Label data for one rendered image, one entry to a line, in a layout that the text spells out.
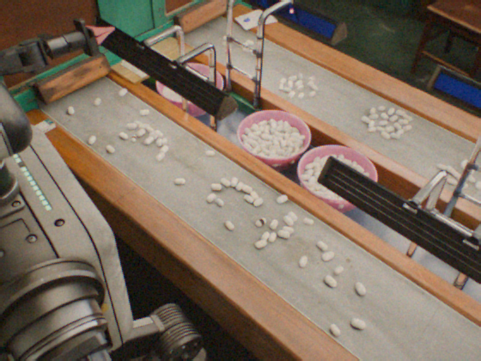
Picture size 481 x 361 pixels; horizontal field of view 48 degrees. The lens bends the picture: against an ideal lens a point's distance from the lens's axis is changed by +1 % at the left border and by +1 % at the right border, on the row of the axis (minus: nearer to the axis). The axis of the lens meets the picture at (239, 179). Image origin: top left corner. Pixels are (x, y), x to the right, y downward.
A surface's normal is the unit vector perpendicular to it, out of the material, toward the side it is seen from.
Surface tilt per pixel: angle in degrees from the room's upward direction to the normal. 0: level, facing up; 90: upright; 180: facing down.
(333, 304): 0
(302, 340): 0
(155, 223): 0
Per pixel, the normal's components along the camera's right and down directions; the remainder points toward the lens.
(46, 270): 0.18, -0.76
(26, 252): 0.08, -0.62
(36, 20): 0.73, 0.50
